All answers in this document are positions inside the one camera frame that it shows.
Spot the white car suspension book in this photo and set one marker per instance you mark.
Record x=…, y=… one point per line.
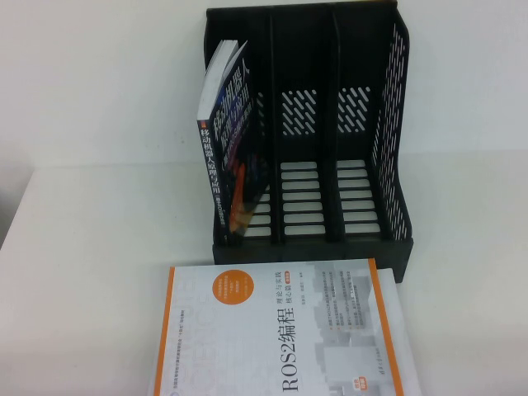
x=394, y=313

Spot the white orange ROS2 book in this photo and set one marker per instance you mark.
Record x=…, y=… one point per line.
x=255, y=330

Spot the dark blue robotics book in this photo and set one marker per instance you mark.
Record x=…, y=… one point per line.
x=231, y=136

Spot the black plastic book stand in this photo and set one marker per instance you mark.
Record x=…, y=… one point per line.
x=307, y=251

